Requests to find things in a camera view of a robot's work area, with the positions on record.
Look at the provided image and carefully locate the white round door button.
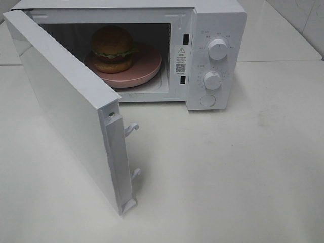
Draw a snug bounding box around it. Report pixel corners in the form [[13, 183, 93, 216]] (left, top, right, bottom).
[[200, 95, 216, 107]]

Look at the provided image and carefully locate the pink round plate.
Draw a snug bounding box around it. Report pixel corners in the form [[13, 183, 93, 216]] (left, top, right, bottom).
[[84, 43, 163, 88]]

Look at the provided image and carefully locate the white microwave door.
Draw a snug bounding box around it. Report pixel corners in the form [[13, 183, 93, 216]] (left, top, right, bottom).
[[4, 10, 141, 214]]

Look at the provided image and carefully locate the burger with lettuce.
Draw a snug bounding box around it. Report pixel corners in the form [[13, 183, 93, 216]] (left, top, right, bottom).
[[91, 26, 138, 74]]

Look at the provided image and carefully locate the lower white round knob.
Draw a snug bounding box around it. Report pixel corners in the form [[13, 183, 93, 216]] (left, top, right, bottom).
[[203, 71, 222, 90]]

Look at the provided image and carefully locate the white round knob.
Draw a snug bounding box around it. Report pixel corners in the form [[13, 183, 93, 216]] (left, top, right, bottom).
[[208, 37, 229, 60], [203, 71, 222, 90]]

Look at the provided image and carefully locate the white warning label sticker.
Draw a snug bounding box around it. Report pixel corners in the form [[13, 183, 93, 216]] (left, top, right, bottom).
[[174, 45, 189, 74]]

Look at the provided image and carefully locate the white microwave oven body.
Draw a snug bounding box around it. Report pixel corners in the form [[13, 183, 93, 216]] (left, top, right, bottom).
[[10, 1, 247, 110]]

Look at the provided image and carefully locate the upper white round knob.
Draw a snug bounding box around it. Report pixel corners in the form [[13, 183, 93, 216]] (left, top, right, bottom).
[[208, 37, 229, 60]]

